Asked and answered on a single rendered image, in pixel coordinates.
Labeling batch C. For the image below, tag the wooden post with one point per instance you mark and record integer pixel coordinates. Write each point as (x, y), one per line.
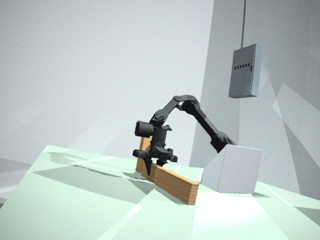
(145, 146)

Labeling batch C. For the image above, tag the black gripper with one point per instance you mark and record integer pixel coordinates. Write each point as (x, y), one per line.
(147, 156)

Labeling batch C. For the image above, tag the wooden board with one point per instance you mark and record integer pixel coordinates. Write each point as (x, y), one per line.
(178, 186)

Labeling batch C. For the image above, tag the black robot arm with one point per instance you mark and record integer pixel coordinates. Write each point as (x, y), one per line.
(156, 129)

